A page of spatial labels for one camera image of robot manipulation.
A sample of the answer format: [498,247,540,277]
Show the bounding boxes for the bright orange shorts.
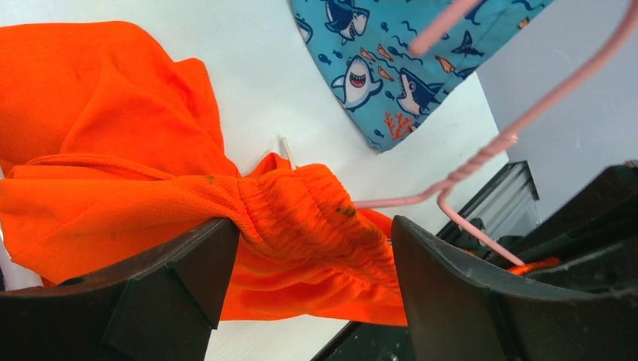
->
[0,20,562,328]

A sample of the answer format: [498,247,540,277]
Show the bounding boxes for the light blue fish shorts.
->
[291,0,548,153]

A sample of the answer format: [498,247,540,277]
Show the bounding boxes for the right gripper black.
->
[499,162,637,292]

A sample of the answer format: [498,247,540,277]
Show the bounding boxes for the aluminium rail frame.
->
[458,161,540,248]

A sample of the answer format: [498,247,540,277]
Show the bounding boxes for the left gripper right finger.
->
[391,216,637,360]

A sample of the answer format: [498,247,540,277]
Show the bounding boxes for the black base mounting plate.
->
[311,322,416,361]

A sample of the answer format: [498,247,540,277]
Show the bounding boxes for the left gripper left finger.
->
[1,219,239,360]

